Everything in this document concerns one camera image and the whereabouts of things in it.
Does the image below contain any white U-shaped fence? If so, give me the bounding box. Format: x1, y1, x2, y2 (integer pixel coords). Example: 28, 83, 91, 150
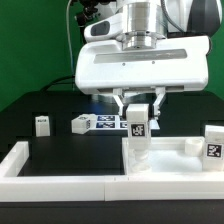
0, 141, 224, 202

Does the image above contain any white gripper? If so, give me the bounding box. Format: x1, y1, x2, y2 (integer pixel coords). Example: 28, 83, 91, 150
75, 36, 210, 119

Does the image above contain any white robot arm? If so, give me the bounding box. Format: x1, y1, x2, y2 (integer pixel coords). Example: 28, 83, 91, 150
75, 0, 222, 117

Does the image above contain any white square tabletop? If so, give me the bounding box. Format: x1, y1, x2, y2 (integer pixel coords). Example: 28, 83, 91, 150
122, 136, 224, 175

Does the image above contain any grey hanging cable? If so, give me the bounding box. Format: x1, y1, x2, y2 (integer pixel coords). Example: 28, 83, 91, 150
65, 0, 76, 92

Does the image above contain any AprilTag marker sheet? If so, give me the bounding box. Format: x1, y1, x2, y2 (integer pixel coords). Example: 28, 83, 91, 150
95, 114, 161, 137

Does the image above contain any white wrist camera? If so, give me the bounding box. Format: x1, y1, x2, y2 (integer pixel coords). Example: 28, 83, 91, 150
84, 13, 124, 42

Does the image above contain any black cable bundle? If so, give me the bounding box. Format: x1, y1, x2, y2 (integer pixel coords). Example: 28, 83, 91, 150
39, 74, 81, 93

